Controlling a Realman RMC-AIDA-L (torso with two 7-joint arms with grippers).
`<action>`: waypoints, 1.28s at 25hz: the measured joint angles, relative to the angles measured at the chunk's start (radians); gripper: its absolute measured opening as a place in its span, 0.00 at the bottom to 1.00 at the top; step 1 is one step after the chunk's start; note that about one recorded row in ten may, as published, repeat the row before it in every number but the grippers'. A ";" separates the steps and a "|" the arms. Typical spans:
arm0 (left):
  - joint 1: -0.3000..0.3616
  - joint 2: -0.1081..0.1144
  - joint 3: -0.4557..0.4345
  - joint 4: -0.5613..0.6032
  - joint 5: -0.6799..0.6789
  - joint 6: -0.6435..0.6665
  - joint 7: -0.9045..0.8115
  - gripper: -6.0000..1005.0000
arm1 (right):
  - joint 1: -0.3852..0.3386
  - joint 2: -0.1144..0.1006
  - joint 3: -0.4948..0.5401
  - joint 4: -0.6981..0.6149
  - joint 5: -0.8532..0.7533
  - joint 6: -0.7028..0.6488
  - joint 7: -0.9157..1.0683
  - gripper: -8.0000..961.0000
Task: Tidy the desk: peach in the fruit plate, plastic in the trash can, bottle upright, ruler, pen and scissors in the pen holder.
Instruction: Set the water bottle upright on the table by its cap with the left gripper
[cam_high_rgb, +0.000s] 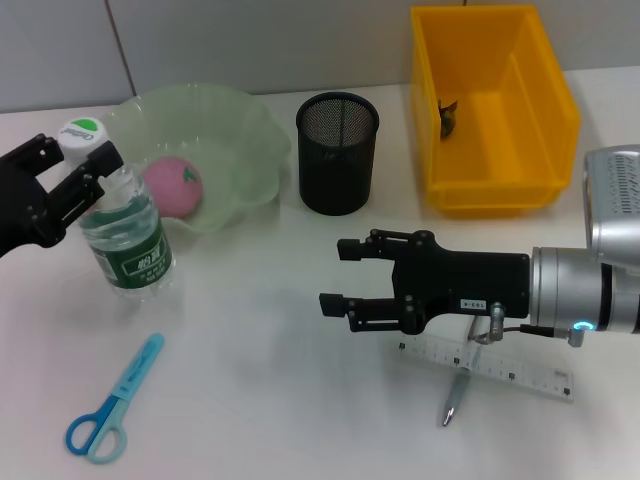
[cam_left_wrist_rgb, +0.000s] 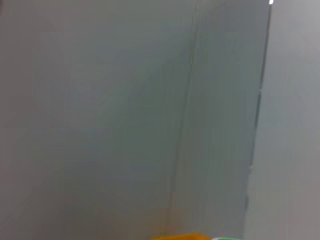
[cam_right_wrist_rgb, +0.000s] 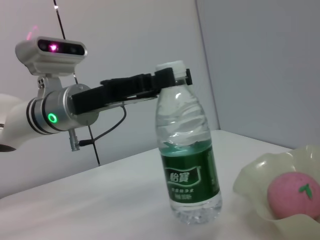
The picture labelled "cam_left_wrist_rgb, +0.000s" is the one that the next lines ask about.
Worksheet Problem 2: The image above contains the yellow plastic bin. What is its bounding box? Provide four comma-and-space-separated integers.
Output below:
149, 232, 214, 240

